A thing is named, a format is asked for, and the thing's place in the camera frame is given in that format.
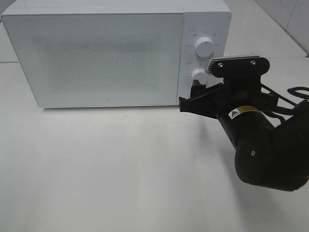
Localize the upper white power knob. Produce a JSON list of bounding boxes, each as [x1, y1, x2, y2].
[[194, 35, 214, 58]]

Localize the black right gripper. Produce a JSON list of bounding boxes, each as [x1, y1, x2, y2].
[[179, 77, 277, 121]]

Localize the white timer knob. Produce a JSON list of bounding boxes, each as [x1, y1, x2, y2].
[[191, 68, 209, 85]]

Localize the black cable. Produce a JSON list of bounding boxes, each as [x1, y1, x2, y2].
[[262, 83, 309, 126]]

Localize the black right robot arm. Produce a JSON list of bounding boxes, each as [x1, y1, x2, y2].
[[179, 77, 309, 191]]

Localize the white microwave door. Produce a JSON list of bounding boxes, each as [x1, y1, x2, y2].
[[3, 14, 183, 108]]

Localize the white microwave oven body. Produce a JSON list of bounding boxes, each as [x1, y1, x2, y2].
[[1, 0, 232, 105]]

